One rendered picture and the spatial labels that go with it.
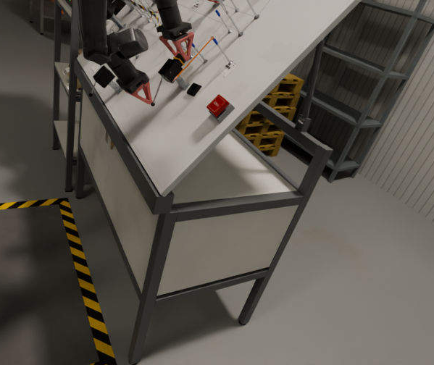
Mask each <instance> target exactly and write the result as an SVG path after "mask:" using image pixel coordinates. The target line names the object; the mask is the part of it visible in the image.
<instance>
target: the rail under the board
mask: <svg viewBox="0 0 434 365"><path fill-rule="evenodd" d="M74 73H75V74H76V76H77V78H78V80H79V81H80V84H81V85H82V87H83V89H84V91H85V93H86V94H87V96H88V98H89V100H90V102H91V103H92V105H93V107H94V109H95V110H96V113H97V114H98V116H99V118H100V120H101V122H102V123H103V125H104V127H105V129H106V130H107V132H108V134H109V137H110V138H111V139H112V142H113V144H114V145H115V147H116V149H117V151H118V152H119V154H120V156H121V158H122V160H123V161H124V163H125V165H126V167H127V168H128V171H129V173H130V174H131V176H132V178H133V179H134V181H135V183H136V185H137V187H138V189H139V191H140V192H141V194H142V196H143V198H144V200H145V201H146V203H147V205H148V207H149V208H150V210H151V213H152V214H165V213H170V212H171V208H172V202H173V199H174V196H175V195H174V193H173V192H172V191H170V192H169V193H168V194H167V195H166V196H165V197H164V196H161V195H160V193H159V191H158V190H157V188H156V187H155V185H154V184H153V182H152V180H151V178H150V177H149V175H148V174H147V172H146V170H145V169H144V168H143V165H142V164H141V162H140V161H139V159H138V157H137V156H136V155H135V152H134V151H133V149H132V148H131V146H130V144H129V143H128V141H127V139H126V138H125V136H124V135H123V133H122V131H121V129H120V128H119V127H118V125H117V123H116V122H115V120H114V118H113V117H112V115H111V114H110V112H109V110H108V109H107V107H106V105H105V104H104V102H103V101H102V99H101V97H100V95H99V94H98V92H97V91H96V89H95V88H94V90H93V93H92V94H93V96H92V97H90V96H89V93H91V91H92V89H93V84H92V82H91V81H90V79H89V78H88V76H87V74H86V73H85V71H84V69H83V68H82V67H81V65H80V63H79V61H78V60H77V59H75V63H74Z"/></svg>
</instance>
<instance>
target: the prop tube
mask: <svg viewBox="0 0 434 365"><path fill-rule="evenodd" d="M324 42H325V40H324V39H323V41H320V42H319V43H318V44H317V46H316V50H315V54H314V61H313V65H312V71H311V75H310V79H309V85H308V89H307V93H306V100H305V104H304V110H303V114H302V116H300V117H299V123H301V124H303V123H304V120H305V118H307V119H309V118H308V116H309V110H310V106H311V102H312V96H313V93H314V86H315V83H316V79H317V73H318V69H319V65H320V60H321V56H322V50H323V46H324Z"/></svg>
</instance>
